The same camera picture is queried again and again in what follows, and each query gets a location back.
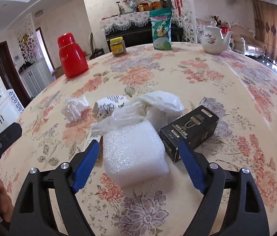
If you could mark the woven basket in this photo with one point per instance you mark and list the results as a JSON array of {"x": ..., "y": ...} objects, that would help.
[{"x": 144, "y": 5}]

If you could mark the person's left hand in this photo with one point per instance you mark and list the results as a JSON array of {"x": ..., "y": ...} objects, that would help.
[{"x": 6, "y": 199}]

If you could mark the white tissue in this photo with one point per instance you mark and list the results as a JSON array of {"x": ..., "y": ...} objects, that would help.
[{"x": 73, "y": 109}]

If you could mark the brown patterned curtain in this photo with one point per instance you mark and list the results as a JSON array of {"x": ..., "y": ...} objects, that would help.
[{"x": 268, "y": 29}]

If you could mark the black piano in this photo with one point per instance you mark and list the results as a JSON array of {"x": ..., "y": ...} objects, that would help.
[{"x": 143, "y": 35}]

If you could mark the small yellow-lid jar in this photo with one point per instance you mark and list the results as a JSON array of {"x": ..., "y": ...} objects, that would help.
[{"x": 117, "y": 45}]

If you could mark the green snack bag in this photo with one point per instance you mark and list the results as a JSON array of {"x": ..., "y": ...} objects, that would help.
[{"x": 161, "y": 29}]

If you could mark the black cardboard box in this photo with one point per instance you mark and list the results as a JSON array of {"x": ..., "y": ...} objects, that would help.
[{"x": 190, "y": 132}]

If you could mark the floral fringed piano cover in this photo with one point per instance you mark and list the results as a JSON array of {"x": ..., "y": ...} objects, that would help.
[{"x": 126, "y": 21}]

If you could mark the red thermos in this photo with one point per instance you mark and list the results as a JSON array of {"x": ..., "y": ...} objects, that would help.
[{"x": 72, "y": 56}]

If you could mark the white lattice stand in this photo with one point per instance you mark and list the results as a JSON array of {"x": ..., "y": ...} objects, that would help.
[{"x": 15, "y": 100}]

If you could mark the striped paper wrapper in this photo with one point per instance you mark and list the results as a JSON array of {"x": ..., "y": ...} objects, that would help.
[{"x": 111, "y": 105}]

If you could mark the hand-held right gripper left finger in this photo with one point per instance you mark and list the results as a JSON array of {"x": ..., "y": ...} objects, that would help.
[{"x": 87, "y": 164}]

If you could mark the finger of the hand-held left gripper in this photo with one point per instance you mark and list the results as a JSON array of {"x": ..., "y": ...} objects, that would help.
[{"x": 3, "y": 137}]

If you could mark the dark wooden door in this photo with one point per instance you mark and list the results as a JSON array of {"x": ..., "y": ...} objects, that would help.
[{"x": 8, "y": 73}]

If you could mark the small white lattice screen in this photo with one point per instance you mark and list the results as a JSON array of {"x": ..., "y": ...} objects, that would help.
[{"x": 26, "y": 41}]

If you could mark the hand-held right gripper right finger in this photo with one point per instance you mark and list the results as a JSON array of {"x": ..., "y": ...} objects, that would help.
[{"x": 192, "y": 167}]

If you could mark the round ceiling lamp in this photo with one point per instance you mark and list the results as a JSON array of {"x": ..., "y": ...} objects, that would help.
[{"x": 39, "y": 13}]

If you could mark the white floral teapot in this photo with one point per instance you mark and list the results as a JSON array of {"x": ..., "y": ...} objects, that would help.
[{"x": 213, "y": 38}]

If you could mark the white foam block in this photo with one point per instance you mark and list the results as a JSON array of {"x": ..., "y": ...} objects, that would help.
[{"x": 133, "y": 152}]

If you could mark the low white cabinet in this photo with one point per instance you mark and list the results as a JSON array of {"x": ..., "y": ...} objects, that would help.
[{"x": 34, "y": 76}]

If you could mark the cream carved sofa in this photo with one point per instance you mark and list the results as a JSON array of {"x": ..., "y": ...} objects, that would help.
[{"x": 247, "y": 41}]

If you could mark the clear plastic bag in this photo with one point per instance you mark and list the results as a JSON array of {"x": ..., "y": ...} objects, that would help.
[{"x": 118, "y": 120}]

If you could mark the large white lattice screen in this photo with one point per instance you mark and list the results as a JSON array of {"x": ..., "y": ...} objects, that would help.
[{"x": 187, "y": 9}]

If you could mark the white plastic bag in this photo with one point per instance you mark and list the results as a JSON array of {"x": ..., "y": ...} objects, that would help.
[{"x": 163, "y": 108}]

